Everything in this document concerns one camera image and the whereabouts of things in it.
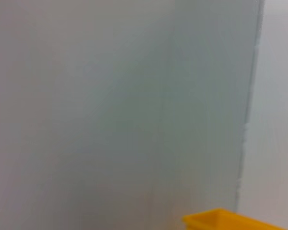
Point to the yellow plastic bin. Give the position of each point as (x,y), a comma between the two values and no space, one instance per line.
(218,219)

